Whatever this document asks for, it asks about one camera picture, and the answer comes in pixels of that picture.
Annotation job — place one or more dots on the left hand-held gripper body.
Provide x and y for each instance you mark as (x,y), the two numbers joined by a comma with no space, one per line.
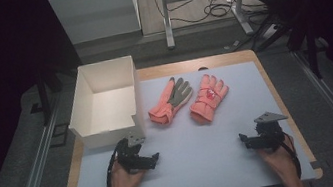
(128,155)

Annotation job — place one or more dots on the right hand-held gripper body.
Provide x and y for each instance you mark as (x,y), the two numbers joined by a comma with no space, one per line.
(268,131)

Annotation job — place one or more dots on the pink glove with red label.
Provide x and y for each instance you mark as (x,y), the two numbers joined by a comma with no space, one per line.
(207,100)

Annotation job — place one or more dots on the white cardboard box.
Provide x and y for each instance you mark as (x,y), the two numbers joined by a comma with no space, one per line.
(112,105)

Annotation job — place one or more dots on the pink glove with grey palm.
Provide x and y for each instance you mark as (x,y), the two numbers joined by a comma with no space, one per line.
(169,101)

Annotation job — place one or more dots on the person's left hand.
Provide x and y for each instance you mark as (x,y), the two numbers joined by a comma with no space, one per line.
(125,184)

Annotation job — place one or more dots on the person's right hand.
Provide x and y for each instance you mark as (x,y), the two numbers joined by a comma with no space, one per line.
(278,160)

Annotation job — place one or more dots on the light blue table mat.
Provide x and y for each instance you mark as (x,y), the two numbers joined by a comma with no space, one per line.
(198,156)

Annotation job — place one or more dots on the black metal stand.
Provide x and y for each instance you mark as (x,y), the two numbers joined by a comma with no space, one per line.
(314,56)
(44,99)

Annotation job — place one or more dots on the white cabinet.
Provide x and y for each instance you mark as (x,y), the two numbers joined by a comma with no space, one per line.
(98,15)

